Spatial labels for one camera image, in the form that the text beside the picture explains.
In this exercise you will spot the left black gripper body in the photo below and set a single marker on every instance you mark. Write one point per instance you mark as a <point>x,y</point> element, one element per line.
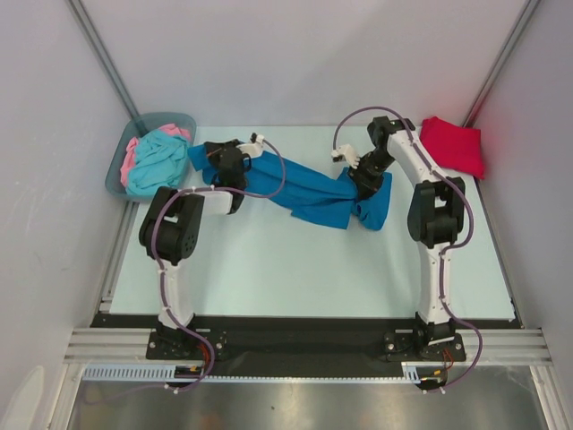
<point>214,154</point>

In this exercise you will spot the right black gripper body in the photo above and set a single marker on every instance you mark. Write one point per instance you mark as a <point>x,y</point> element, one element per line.
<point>364,180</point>

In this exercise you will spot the dark blue t shirt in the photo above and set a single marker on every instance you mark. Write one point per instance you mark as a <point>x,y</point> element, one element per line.
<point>314,197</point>

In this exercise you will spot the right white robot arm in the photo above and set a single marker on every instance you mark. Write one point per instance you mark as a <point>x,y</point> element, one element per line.
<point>435,218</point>

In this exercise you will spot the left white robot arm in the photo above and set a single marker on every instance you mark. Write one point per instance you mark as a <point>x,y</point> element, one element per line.
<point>171,227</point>

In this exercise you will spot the light blue t shirt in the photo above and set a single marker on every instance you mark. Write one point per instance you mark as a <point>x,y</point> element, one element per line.
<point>156,165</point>

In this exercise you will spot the folded red t shirt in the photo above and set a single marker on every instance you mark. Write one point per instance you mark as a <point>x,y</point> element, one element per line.
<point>453,147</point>

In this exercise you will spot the pink t shirt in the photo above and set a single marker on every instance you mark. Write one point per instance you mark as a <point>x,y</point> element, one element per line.
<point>130,157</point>

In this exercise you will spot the black front mat strip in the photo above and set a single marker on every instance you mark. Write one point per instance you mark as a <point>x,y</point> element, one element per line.
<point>291,366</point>

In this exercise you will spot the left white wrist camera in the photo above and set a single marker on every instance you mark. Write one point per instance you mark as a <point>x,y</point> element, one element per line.
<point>254,146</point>

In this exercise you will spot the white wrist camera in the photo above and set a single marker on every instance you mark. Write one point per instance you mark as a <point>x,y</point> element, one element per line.
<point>254,146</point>
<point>346,153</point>

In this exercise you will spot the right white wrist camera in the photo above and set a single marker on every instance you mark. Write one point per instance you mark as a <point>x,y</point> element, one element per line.
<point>346,153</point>

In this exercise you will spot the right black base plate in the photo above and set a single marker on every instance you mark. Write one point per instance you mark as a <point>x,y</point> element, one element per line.
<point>405,346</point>

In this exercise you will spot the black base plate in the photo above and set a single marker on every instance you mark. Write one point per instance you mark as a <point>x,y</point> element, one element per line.
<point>405,346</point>
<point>174,344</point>

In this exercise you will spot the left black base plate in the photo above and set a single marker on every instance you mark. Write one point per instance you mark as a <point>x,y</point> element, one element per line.
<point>174,344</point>

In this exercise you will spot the right slotted cable duct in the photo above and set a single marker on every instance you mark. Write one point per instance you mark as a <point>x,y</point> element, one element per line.
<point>418,372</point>

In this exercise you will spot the slotted cable duct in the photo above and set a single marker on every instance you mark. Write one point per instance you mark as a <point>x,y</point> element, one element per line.
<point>418,372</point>
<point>146,373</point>

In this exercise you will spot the left aluminium corner post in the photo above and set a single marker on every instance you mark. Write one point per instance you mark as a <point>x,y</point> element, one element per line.
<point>99,48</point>

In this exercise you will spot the aluminium corner post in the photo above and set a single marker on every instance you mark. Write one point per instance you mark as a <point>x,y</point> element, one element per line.
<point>510,44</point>
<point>99,48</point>

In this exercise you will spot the aluminium front rail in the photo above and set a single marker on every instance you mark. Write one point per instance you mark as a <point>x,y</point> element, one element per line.
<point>490,347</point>

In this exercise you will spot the right aluminium corner post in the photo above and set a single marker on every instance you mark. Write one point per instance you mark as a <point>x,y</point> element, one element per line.
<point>510,44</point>

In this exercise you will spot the left slotted cable duct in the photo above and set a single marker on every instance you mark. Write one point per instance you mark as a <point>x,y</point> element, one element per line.
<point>146,373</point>

